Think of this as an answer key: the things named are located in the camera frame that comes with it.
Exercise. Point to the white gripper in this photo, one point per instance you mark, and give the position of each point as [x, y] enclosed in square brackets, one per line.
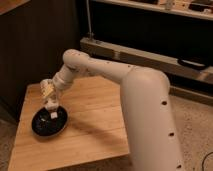
[48, 91]

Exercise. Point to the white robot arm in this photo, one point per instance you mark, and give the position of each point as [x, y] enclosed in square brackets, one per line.
[144, 95]

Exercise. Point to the black ceramic bowl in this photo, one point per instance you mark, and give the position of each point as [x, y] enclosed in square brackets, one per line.
[44, 125]

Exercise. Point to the wooden table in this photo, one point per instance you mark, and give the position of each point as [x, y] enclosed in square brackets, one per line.
[94, 130]

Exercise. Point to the metal pole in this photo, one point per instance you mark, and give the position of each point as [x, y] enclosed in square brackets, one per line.
[90, 32]

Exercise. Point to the black flat object on bench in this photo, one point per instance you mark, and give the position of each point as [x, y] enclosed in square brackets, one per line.
[192, 65]

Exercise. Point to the wooden shelf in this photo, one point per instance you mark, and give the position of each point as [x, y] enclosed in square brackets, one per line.
[176, 7]

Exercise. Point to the grey metal bench rail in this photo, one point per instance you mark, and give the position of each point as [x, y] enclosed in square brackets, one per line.
[138, 57]

